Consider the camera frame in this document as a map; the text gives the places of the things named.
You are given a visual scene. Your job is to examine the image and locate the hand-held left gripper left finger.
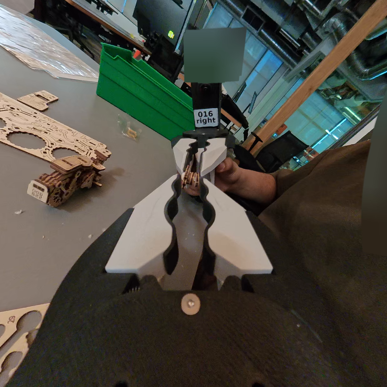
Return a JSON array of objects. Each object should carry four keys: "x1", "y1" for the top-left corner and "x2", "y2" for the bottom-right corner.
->
[{"x1": 105, "y1": 174, "x2": 185, "y2": 284}]

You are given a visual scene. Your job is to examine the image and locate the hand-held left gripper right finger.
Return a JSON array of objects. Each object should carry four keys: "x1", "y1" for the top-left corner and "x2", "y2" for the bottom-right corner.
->
[{"x1": 198, "y1": 178, "x2": 274, "y2": 286}]

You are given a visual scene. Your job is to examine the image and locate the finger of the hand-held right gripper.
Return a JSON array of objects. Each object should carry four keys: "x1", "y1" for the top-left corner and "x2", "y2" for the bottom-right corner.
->
[
  {"x1": 197, "y1": 137, "x2": 228, "y2": 184},
  {"x1": 174, "y1": 139, "x2": 198, "y2": 182}
]

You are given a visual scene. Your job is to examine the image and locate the small wooden gear part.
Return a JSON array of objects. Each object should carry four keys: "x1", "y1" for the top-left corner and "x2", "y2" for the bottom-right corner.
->
[{"x1": 181, "y1": 165, "x2": 201, "y2": 188}]

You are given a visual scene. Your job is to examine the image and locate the person's right forearm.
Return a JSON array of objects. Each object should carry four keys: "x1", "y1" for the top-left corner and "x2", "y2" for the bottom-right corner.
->
[{"x1": 246, "y1": 168, "x2": 277, "y2": 202}]

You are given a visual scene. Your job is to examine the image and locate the grey desk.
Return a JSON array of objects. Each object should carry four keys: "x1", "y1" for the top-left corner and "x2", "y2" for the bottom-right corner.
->
[{"x1": 0, "y1": 0, "x2": 195, "y2": 315}]

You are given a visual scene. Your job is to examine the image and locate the person's right hand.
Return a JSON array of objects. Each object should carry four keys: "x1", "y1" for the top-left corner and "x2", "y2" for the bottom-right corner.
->
[{"x1": 215, "y1": 157, "x2": 252, "y2": 193}]

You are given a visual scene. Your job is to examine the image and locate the small clear plastic bag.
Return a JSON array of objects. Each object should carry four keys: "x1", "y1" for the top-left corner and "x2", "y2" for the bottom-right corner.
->
[{"x1": 117, "y1": 114, "x2": 142, "y2": 140}]

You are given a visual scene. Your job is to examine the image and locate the black office chair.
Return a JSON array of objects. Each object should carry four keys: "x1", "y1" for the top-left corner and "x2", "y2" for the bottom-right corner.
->
[{"x1": 257, "y1": 130, "x2": 309, "y2": 173}]

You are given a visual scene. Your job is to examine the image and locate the green plastic bin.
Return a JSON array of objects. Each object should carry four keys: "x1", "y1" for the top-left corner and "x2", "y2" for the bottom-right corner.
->
[{"x1": 96, "y1": 42, "x2": 196, "y2": 141}]

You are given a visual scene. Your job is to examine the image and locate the person's brown shirt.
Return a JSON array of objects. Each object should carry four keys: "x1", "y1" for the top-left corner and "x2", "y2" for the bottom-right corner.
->
[{"x1": 257, "y1": 140, "x2": 387, "y2": 387}]

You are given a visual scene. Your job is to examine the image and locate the black monitor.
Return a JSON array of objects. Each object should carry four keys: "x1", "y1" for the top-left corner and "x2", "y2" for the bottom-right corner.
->
[{"x1": 133, "y1": 0, "x2": 194, "y2": 58}]

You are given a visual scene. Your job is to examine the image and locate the wooden model motorcycle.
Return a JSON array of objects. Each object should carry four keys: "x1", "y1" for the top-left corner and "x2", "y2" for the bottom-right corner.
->
[{"x1": 27, "y1": 155, "x2": 106, "y2": 208}]

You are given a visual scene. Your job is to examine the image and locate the slanted wooden beam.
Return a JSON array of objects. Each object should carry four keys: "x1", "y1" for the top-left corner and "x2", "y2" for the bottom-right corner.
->
[{"x1": 250, "y1": 0, "x2": 387, "y2": 152}]

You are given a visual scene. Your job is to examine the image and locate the wooden-edged workbench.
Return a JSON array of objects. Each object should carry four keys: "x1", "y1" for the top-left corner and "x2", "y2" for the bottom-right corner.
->
[{"x1": 65, "y1": 0, "x2": 152, "y2": 55}]

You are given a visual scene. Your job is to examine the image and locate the wooden puzzle sheet with holes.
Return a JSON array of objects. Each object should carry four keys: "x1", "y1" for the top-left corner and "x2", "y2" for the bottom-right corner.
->
[{"x1": 0, "y1": 92, "x2": 112, "y2": 161}]

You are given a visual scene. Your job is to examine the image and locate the small flat wooden piece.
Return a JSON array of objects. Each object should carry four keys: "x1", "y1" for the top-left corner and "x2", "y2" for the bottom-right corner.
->
[{"x1": 18, "y1": 91, "x2": 59, "y2": 111}]

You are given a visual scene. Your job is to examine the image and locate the pale wooden cut-out sheet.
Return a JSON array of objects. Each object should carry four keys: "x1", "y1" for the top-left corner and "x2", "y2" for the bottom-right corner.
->
[{"x1": 0, "y1": 303, "x2": 51, "y2": 385}]

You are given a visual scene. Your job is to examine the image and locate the shiny clear plastic sheet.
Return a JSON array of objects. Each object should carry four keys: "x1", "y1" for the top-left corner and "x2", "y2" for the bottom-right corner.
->
[{"x1": 0, "y1": 4, "x2": 99, "y2": 81}]

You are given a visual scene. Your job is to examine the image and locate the silver ventilation duct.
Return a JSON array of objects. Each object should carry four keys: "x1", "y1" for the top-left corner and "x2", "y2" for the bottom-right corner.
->
[{"x1": 320, "y1": 0, "x2": 387, "y2": 80}]

